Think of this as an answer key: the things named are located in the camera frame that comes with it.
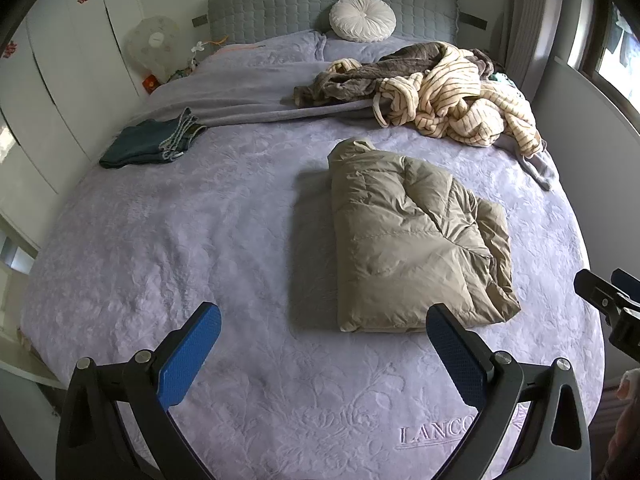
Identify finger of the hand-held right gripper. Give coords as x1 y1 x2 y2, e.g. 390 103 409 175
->
574 269 623 328
611 268 640 306

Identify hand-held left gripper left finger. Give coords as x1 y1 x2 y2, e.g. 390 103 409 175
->
55 301 222 480

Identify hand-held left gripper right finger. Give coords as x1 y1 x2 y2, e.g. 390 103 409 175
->
426 302 592 480

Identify beige puffer jacket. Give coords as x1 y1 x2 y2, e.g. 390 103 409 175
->
286 139 522 333

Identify person's right forearm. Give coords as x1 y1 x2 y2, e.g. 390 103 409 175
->
597 400 640 480

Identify person's right hand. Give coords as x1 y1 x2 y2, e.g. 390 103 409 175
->
617 367 640 401

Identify round bed with lilac cover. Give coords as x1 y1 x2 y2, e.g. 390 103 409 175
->
20 30 606 480

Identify folded teal jeans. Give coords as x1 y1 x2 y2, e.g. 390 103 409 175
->
99 106 208 169

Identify window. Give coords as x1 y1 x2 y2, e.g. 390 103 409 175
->
567 0 640 131

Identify cream striped fleece robe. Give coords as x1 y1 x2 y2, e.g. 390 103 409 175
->
327 45 543 156

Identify grey curtain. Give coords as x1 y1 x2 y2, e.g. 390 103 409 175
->
502 0 571 106

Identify grey fleece blanket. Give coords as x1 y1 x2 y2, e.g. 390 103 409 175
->
147 30 558 192

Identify brown fleece garment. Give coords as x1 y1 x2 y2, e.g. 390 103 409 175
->
292 41 501 108

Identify white wardrobe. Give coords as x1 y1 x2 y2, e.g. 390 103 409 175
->
0 0 151 251

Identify white standing fan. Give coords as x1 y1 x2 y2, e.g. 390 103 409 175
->
123 16 181 83

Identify round white pleated pillow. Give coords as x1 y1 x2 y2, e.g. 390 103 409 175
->
329 0 397 43

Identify grey quilted headboard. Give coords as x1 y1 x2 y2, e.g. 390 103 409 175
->
192 0 488 46

